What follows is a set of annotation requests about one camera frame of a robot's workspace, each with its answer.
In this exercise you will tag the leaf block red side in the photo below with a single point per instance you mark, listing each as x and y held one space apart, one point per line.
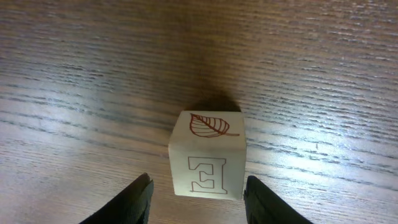
207 152

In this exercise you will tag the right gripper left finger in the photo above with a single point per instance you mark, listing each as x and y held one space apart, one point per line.
130 206

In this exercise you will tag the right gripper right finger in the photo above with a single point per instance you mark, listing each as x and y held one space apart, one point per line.
263 206

